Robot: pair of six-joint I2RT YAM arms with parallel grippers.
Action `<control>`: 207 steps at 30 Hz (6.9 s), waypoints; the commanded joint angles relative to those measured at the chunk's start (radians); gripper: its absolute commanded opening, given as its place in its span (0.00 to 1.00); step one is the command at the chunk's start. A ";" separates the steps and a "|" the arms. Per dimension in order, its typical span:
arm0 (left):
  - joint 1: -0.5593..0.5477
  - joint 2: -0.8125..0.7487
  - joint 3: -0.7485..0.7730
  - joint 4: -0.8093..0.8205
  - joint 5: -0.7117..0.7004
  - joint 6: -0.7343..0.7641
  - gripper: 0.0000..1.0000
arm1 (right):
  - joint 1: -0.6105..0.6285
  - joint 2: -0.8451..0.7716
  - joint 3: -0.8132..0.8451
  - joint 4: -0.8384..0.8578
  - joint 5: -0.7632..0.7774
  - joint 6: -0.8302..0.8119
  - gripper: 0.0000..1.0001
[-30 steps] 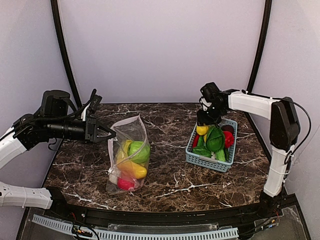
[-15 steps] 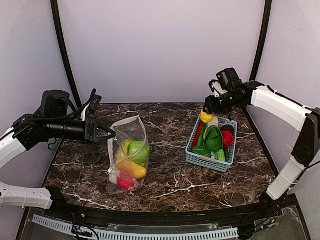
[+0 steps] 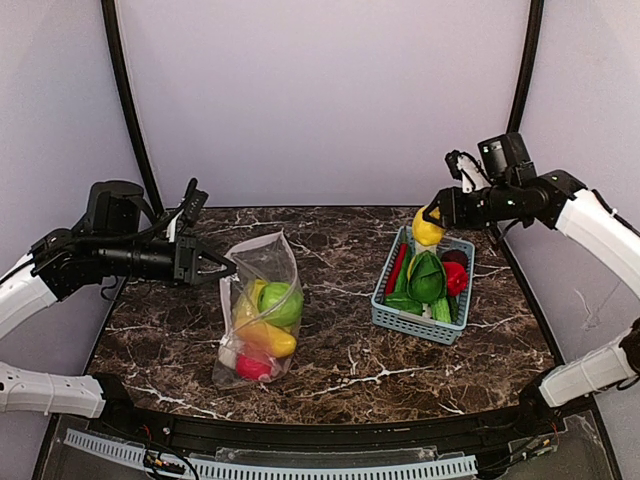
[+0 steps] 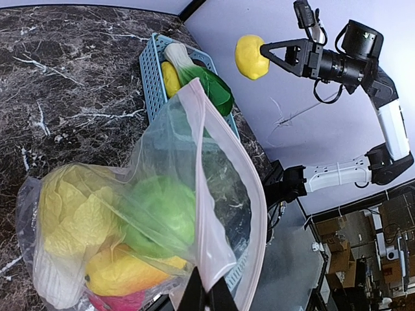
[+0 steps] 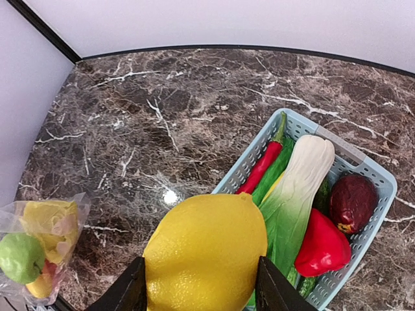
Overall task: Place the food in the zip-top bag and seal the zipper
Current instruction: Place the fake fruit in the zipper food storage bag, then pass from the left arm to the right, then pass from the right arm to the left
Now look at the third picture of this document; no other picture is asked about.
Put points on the yellow white napa cabbage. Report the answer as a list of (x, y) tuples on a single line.
[(245, 310)]

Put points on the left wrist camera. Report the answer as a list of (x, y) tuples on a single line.
[(187, 213)]

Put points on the clear zip top bag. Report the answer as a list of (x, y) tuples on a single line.
[(270, 258)]

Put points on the green bitter gourd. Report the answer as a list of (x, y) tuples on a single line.
[(440, 310)]

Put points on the light blue plastic basket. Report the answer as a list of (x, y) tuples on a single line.
[(423, 326)]

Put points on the green apple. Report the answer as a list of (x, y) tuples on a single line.
[(281, 303)]

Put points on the green bell pepper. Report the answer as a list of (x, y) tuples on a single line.
[(403, 302)]

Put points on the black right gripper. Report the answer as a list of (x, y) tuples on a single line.
[(447, 208)]

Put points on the yellow lemon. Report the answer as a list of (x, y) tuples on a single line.
[(425, 233)]

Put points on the green cucumber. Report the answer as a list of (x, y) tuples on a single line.
[(453, 309)]

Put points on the orange yellow mango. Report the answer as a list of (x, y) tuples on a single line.
[(264, 337)]

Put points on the red apple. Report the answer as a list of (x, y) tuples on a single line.
[(252, 369)]

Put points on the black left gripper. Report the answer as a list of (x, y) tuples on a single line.
[(185, 259)]

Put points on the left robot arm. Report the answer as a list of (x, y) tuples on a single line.
[(118, 236)]

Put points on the black frame post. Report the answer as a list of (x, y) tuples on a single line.
[(527, 64), (126, 98)]

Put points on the white slotted cable duct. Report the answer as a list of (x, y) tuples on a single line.
[(250, 464)]

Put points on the left black frame post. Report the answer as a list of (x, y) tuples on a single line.
[(126, 98)]

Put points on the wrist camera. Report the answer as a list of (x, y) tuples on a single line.
[(466, 169), (187, 213)]

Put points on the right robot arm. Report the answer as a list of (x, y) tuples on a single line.
[(503, 185)]

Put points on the green leafy vegetable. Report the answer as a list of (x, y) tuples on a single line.
[(426, 278)]

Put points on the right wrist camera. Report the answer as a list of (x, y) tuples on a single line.
[(466, 169)]

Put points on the red chili pepper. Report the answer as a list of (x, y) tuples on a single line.
[(397, 267)]

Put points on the black front rail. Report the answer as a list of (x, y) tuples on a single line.
[(485, 433)]

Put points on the right black frame post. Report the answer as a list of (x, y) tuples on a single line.
[(527, 64)]

